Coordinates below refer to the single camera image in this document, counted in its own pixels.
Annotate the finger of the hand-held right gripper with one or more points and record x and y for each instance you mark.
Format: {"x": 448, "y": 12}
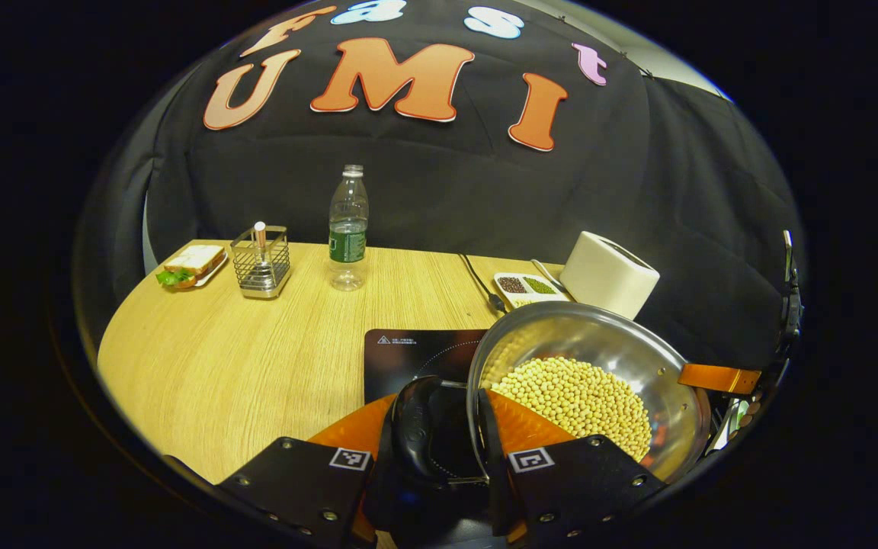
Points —
{"x": 721, "y": 378}

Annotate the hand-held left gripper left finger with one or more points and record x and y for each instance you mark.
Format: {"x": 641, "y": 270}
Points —
{"x": 302, "y": 480}

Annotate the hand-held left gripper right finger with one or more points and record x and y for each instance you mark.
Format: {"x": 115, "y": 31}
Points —
{"x": 494, "y": 457}

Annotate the black induction cooktop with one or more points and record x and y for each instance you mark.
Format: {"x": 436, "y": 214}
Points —
{"x": 408, "y": 358}

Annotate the pile of soybeans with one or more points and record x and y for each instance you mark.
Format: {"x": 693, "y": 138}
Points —
{"x": 576, "y": 404}

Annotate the white toaster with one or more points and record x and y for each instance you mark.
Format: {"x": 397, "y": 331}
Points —
{"x": 607, "y": 274}

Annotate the white divided bean dish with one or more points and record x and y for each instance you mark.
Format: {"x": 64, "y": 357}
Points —
{"x": 523, "y": 286}

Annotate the small white plate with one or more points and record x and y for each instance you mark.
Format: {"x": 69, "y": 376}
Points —
{"x": 216, "y": 272}

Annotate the clear plastic water bottle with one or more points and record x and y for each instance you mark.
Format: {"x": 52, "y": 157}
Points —
{"x": 348, "y": 244}

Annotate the sandwich with lettuce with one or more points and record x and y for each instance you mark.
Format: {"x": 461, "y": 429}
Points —
{"x": 191, "y": 263}

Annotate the thin white-tipped stick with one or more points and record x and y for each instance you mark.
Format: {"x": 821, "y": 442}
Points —
{"x": 260, "y": 236}

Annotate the black backdrop cloth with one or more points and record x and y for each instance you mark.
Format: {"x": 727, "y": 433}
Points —
{"x": 447, "y": 198}

